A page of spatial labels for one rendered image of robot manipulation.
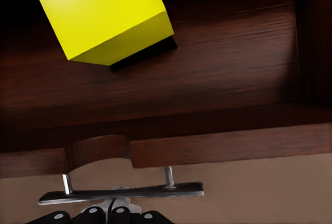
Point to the dark brown wooden drawer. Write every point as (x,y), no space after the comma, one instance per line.
(207,84)

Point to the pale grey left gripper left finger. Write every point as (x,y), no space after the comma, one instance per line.
(97,211)

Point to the yellow box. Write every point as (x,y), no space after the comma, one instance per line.
(103,14)

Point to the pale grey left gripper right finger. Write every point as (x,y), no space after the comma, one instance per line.
(122,209)

